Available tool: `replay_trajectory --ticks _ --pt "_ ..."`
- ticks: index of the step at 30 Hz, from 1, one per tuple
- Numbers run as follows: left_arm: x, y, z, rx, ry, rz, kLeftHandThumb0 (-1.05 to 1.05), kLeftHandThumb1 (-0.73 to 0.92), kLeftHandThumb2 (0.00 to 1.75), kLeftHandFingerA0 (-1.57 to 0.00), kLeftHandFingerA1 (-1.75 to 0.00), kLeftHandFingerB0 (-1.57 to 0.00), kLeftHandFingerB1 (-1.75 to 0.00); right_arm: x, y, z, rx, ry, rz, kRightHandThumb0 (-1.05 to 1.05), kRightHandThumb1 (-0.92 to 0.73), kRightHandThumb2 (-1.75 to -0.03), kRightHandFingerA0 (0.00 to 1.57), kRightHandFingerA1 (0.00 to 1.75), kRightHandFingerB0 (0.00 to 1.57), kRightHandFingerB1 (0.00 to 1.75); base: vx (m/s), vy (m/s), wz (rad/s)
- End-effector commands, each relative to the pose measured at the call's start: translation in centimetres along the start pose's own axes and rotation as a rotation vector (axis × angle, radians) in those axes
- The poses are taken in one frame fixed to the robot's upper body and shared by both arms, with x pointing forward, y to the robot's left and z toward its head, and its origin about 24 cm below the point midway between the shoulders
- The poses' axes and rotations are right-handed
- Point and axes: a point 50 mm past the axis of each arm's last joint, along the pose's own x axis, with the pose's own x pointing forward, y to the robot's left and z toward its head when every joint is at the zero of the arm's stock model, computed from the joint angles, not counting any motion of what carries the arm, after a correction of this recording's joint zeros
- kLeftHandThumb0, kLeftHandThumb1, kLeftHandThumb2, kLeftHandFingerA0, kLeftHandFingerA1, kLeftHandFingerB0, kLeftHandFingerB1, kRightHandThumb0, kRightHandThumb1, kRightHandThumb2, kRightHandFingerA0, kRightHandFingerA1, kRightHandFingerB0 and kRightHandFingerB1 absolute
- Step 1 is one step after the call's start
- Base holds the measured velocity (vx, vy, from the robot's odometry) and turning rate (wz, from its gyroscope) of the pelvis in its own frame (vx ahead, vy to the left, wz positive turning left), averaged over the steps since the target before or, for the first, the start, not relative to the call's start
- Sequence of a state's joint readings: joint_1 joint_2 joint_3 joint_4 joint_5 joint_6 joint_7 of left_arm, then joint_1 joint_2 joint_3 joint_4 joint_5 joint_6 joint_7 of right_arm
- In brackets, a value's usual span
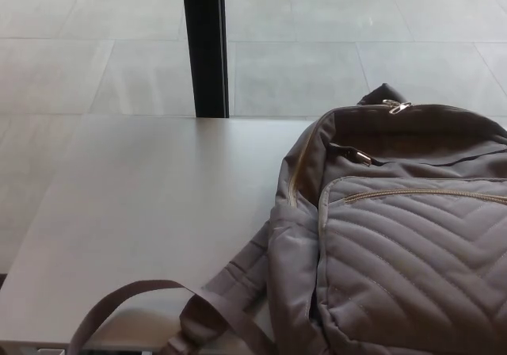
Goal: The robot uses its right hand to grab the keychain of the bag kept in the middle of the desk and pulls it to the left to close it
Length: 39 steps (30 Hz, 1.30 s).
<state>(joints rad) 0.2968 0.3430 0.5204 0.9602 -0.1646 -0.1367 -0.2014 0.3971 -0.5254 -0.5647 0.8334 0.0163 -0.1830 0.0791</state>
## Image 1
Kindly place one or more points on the grey quilted backpack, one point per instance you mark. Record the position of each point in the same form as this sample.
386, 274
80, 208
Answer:
396, 252

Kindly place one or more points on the black window frame pillar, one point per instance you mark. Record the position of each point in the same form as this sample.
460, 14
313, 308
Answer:
206, 46

